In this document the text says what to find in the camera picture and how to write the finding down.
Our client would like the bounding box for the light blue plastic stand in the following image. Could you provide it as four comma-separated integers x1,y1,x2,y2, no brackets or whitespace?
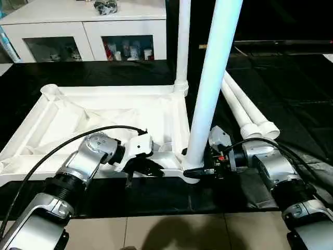
0,5,21,63

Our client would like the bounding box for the red labelled package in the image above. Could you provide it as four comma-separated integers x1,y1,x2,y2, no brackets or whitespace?
104,43,115,61

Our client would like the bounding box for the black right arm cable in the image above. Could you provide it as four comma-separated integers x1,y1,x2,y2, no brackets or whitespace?
226,137,333,206

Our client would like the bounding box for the white plastic table top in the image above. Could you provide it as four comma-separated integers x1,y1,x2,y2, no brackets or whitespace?
0,83,202,186

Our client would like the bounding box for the white plastic table leg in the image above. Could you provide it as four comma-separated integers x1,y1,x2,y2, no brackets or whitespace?
221,75,263,140
173,0,192,96
182,0,244,171
224,70,281,140

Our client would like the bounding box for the white glass-door cabinet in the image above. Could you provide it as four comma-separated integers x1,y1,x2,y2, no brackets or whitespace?
0,0,167,63

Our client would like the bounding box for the black metal rail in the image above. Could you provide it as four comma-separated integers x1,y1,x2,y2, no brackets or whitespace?
234,40,333,47

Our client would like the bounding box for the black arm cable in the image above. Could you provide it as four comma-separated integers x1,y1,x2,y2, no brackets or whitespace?
226,137,333,206
0,126,148,240

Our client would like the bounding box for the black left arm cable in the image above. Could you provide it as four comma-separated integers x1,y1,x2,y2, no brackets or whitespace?
0,126,148,240

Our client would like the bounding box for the black work mat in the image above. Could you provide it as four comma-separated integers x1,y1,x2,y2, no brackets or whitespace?
0,46,333,217

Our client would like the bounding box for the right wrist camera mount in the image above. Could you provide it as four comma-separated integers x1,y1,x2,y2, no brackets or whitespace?
209,126,232,151

